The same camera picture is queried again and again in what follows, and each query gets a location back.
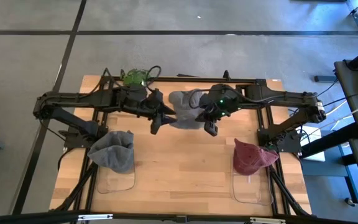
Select blue table leg frame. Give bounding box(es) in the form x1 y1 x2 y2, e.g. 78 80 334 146
300 123 358 205

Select small black floor block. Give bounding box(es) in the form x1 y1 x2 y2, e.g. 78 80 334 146
314 75 337 83

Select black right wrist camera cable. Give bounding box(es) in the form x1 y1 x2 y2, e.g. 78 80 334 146
188 88 217 110

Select black aluminium rig frame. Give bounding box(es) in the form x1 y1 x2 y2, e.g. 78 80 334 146
0 70 358 224

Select clear plastic bin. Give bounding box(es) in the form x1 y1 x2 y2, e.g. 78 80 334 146
229 146 275 206
95 133 137 194

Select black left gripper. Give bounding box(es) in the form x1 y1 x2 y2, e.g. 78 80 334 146
135 88 178 135

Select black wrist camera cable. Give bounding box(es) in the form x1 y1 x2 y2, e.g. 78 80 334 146
146 65 162 90
188 88 217 110

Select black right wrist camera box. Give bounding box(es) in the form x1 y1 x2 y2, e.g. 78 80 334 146
203 121 219 137

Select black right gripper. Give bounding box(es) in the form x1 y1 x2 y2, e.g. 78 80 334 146
195 83 244 123

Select dark grey desk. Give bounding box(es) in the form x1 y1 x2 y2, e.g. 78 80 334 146
334 58 358 141

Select grey washed cotton cap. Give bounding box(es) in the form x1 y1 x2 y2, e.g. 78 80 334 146
168 89 211 130
87 130 135 174

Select white cable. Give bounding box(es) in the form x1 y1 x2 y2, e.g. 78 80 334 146
324 95 358 128

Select black left wrist camera cable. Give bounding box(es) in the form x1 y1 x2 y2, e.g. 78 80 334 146
146 65 162 90

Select dark red cotton cap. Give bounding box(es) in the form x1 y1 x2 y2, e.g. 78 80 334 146
232 138 280 176

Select silver frame bracket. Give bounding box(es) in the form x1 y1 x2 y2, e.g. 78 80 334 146
249 217 287 224
77 213 114 222

